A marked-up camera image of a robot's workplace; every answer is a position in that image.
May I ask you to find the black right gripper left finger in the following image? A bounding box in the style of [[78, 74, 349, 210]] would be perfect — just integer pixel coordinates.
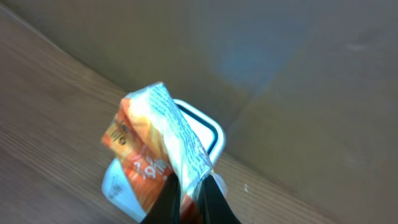
[[140, 173, 181, 224]]

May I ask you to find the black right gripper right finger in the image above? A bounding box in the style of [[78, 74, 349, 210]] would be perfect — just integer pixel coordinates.
[[199, 175, 241, 224]]

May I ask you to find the orange tissue packet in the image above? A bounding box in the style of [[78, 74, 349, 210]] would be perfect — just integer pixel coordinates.
[[101, 82, 213, 223]]

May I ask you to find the white barcode scanner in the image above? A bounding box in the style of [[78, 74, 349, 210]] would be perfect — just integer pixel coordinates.
[[101, 99, 226, 223]]

